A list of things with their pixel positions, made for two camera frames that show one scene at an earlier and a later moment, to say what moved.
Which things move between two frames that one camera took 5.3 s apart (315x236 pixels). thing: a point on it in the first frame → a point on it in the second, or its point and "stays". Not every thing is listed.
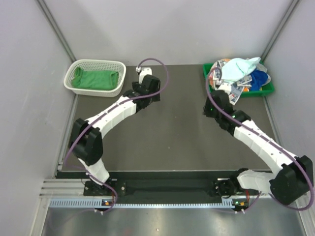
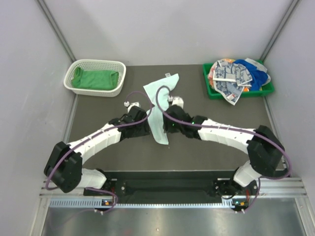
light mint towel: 236,68 → 158,94
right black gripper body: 209,111 → 170,126
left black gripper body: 153,99 → 141,129
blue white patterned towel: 236,85 stays
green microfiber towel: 95,79 stays
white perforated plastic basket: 96,65 stays
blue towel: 259,78 stays
